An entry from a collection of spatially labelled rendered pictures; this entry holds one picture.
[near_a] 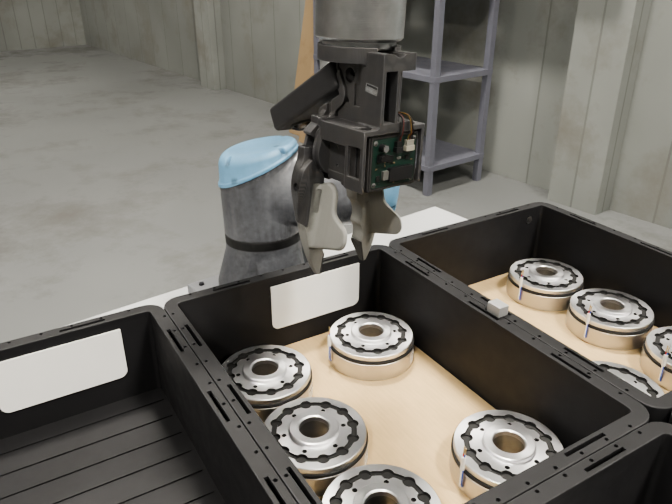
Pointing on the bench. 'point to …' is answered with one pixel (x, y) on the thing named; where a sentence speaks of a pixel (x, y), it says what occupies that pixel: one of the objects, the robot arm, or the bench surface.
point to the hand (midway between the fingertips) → (336, 252)
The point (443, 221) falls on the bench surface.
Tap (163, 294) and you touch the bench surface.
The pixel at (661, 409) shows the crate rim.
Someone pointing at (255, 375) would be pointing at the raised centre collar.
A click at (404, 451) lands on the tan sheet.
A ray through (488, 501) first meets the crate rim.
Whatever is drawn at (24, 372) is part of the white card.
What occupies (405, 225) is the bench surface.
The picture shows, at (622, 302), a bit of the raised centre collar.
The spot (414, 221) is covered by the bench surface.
